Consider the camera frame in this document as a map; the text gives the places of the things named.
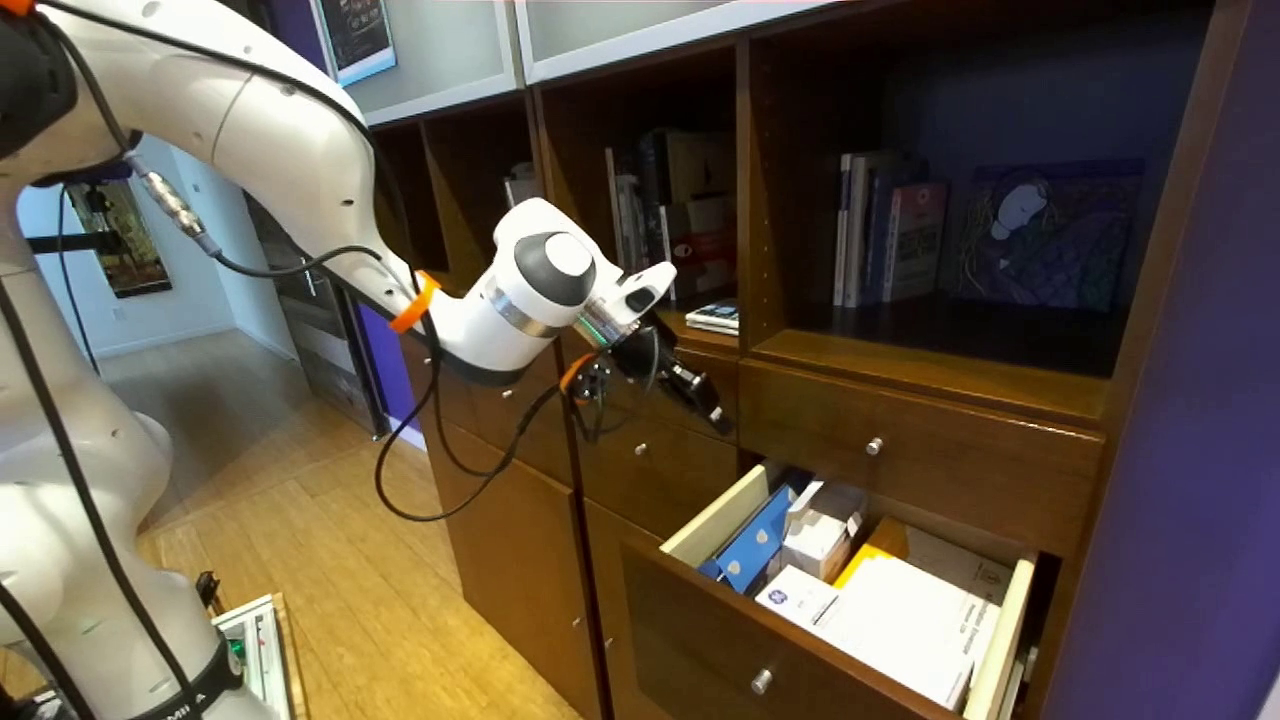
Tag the row of books middle shelf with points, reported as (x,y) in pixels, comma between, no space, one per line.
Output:
(675,196)

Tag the wooden drawer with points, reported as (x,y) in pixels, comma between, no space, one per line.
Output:
(791,596)
(1004,455)

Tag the brown wooden cabinet unit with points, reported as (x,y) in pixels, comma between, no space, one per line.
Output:
(951,234)

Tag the white framed board on floor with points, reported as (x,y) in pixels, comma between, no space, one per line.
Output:
(260,655)

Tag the small flat book on shelf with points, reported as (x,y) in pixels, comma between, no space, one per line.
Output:
(715,318)

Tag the row of books shelf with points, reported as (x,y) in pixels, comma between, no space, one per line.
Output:
(675,196)
(890,222)

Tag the white notepad in drawer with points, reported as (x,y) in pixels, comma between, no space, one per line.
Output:
(911,624)

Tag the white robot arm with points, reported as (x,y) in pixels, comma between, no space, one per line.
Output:
(87,81)

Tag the framed wall picture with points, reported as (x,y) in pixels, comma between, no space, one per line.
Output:
(121,240)

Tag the frosted glass upper cabinet door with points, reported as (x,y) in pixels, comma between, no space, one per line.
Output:
(560,38)

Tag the row of books left shelf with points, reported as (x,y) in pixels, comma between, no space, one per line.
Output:
(890,222)

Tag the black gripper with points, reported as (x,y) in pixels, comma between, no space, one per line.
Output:
(648,354)

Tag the blue box in drawer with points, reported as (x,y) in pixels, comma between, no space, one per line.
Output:
(755,534)

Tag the dark blue picture in shelf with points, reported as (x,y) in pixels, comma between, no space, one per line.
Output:
(1046,234)

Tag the small white box in drawer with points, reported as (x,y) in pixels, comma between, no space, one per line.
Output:
(816,546)

